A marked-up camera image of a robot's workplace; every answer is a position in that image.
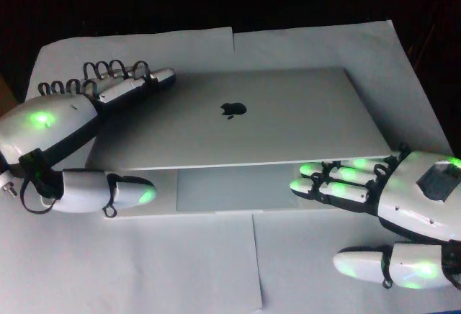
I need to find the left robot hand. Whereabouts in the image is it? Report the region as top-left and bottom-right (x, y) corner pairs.
(0, 60), (177, 220)

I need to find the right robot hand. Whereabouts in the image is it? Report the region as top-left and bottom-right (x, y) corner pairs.
(290, 144), (461, 291)

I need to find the silver laptop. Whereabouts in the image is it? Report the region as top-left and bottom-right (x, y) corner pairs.
(86, 66), (393, 218)

